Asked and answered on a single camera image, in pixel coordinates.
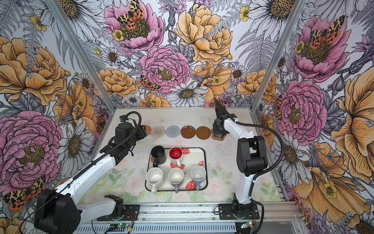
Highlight white mug purple handle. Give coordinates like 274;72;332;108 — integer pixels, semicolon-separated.
168;167;185;194

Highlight scratched dark brown wooden coaster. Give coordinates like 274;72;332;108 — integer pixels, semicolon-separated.
181;125;196;139

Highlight white mug blue handle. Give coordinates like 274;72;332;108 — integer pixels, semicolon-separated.
191;165;206;191

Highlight green circuit board left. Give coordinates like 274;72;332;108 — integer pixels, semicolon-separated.
108;223;133;233

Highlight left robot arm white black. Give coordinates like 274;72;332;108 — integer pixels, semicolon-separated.
34;122;147;234

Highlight green circuit board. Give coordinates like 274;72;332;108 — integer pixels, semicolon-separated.
241;221;253;229
108;223;133;233

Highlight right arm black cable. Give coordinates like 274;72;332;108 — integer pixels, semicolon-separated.
214;99;285;234

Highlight plain brown wooden coaster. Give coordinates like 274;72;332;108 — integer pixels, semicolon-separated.
196;126;211;140

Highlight white strawberry print tray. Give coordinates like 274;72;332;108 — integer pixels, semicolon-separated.
145;148;208;194

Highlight aluminium corner post left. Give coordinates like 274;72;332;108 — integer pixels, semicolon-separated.
46;1;116;114

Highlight green circuit board right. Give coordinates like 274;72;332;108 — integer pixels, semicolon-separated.
241;221;253;229

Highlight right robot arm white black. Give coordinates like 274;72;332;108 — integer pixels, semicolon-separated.
213;103;268;217

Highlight black mug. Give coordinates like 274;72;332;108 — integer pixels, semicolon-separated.
151;145;167;167

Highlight grey-blue braided rope coaster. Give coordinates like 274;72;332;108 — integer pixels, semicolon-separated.
166;125;181;138

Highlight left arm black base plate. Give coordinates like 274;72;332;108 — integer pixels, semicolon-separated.
96;204;140;221

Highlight aluminium corner post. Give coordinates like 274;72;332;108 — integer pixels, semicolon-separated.
251;1;309;112
46;1;116;114

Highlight red interior white mug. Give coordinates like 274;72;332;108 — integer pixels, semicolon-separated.
168;147;183;168

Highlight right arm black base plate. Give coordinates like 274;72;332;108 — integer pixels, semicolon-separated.
218;203;260;220

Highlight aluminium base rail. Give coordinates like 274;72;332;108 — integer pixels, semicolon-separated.
72;201;308;234

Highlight cork paw print coaster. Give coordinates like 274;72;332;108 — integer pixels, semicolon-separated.
211;129;225;141

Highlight round woven rattan coaster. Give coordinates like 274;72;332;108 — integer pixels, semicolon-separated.
145;125;152;136

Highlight aluminium corner post right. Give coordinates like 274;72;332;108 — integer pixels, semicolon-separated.
251;1;309;112

